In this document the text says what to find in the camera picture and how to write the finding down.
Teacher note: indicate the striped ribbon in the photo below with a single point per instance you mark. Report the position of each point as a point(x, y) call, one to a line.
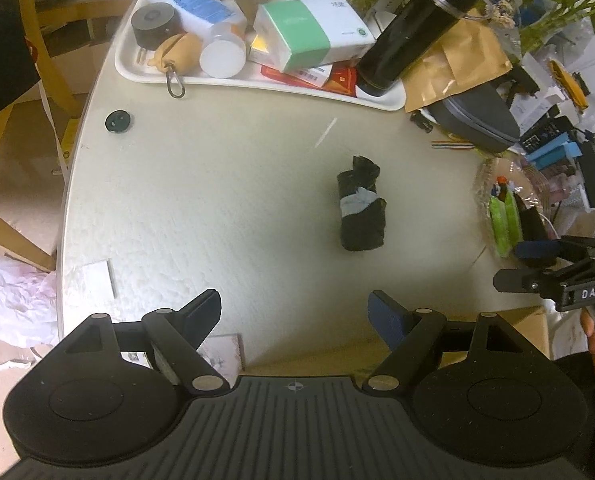
point(452, 145)

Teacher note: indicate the black face mask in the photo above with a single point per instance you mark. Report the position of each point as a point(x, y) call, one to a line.
point(532, 222)

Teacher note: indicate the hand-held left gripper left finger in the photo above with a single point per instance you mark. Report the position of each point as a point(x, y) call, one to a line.
point(205, 310)

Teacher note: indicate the black thermos bottle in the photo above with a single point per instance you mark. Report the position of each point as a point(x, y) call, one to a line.
point(407, 35)

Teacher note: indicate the brown paper bag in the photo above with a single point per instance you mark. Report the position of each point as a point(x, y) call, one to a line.
point(467, 55)

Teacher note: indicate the wooden chair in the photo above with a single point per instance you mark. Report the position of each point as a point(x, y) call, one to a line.
point(52, 80)

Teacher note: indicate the green and white box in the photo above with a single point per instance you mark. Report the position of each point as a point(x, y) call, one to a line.
point(297, 35)

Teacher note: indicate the yellow cloth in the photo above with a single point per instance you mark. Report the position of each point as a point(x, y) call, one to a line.
point(570, 85)

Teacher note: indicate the grey round tin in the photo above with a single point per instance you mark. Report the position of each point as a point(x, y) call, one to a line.
point(152, 22)

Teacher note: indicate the crumpled white paper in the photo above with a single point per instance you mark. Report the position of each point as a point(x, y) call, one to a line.
point(12, 305)

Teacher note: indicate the white cap jar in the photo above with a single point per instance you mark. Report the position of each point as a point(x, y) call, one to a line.
point(222, 55)

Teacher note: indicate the black round button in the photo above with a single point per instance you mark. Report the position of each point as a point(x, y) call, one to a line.
point(118, 121)

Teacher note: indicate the green packet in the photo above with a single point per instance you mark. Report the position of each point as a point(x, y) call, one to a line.
point(513, 220)
point(497, 225)

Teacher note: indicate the clear plastic bowl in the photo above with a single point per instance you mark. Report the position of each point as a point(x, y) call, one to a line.
point(487, 180)

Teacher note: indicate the black sock roll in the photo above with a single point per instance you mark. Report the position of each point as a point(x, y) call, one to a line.
point(362, 225)

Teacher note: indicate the black clip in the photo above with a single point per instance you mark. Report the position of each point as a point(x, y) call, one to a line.
point(422, 121)

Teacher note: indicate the white paper slip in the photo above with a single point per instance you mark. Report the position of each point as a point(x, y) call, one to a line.
point(98, 280)

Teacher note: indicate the light blue box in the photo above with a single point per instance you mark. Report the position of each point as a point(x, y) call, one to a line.
point(557, 155)

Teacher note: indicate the grey zip case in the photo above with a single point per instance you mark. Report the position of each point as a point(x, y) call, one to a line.
point(477, 115)

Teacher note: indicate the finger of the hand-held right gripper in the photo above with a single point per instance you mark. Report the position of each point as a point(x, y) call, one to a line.
point(535, 250)
point(517, 280)

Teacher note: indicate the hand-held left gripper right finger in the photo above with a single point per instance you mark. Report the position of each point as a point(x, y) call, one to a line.
point(385, 317)

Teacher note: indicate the red flat box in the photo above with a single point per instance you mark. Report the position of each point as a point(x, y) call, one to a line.
point(317, 77)

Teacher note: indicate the white spray bottle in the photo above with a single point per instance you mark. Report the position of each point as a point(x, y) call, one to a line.
point(197, 2)

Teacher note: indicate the white tray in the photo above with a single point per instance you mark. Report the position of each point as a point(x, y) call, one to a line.
point(142, 67)

